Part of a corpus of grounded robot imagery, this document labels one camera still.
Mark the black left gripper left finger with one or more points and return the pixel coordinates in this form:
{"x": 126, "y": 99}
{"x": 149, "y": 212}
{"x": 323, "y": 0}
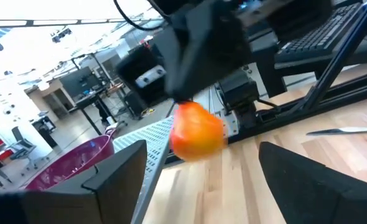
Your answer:
{"x": 115, "y": 186}

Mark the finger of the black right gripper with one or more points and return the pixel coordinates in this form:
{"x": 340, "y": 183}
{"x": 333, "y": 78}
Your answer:
{"x": 189, "y": 56}
{"x": 230, "y": 43}

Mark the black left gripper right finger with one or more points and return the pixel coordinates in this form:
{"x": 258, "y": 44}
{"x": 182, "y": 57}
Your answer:
{"x": 311, "y": 193}

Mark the orange-yellow pear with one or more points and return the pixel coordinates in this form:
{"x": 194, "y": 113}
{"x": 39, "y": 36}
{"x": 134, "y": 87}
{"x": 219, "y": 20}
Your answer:
{"x": 196, "y": 133}

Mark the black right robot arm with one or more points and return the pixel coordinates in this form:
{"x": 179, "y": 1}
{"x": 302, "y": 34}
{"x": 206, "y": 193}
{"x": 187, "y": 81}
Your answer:
{"x": 301, "y": 18}

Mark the magenta plastic colander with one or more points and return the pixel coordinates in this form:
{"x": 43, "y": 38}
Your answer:
{"x": 74, "y": 161}

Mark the silver table knife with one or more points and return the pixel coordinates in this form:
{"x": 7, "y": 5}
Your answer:
{"x": 342, "y": 130}

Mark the black computer keyboard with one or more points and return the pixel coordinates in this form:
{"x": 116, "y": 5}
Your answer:
{"x": 320, "y": 34}

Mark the grey office chair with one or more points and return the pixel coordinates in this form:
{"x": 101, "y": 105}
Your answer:
{"x": 23, "y": 146}

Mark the dark background monitor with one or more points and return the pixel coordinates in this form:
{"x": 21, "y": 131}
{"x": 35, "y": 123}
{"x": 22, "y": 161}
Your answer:
{"x": 81, "y": 82}

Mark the black vertical frame post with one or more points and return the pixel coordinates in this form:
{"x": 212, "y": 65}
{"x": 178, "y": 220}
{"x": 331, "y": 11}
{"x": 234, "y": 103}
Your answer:
{"x": 342, "y": 53}

